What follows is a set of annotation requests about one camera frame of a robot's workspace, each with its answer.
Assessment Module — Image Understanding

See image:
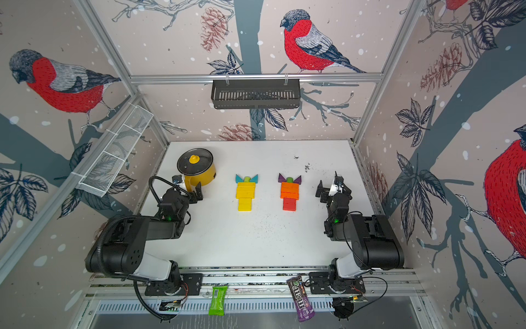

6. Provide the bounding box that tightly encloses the yellow pot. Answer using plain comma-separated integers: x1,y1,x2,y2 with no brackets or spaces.
184,163,216,192

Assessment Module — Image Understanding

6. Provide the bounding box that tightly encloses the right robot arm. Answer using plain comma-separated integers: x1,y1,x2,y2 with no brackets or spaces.
309,176,405,295

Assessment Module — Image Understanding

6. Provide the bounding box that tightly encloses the orange long block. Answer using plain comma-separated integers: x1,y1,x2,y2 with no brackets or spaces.
281,187,299,195
280,191,299,200

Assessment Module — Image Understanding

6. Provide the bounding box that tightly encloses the green snack packet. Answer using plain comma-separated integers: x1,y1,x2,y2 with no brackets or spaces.
208,285,228,316

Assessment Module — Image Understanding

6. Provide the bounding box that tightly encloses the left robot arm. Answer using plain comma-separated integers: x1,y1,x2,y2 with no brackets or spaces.
85,175,203,288

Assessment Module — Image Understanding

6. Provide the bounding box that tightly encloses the white wire basket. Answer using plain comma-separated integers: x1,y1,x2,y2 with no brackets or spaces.
76,105,153,197

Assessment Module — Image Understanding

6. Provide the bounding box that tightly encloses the yellow block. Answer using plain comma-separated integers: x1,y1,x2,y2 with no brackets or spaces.
238,204,252,212
236,191,255,200
238,182,256,189
236,187,255,195
238,198,252,205

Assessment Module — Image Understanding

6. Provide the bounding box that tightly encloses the glass pot lid yellow knob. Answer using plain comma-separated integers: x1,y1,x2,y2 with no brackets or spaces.
177,148,214,176

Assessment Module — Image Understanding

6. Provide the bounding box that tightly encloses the black wire basket shelf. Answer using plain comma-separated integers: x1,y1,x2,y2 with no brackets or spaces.
211,79,301,110

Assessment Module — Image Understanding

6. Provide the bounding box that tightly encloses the yellow block bottom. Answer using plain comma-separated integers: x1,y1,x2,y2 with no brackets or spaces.
236,191,255,200

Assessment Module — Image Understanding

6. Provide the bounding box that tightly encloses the purple candy packet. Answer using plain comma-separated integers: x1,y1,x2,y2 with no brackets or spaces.
286,276,315,322

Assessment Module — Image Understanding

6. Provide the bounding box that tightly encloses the red block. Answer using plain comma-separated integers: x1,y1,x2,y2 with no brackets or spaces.
283,203,297,212
283,198,297,205

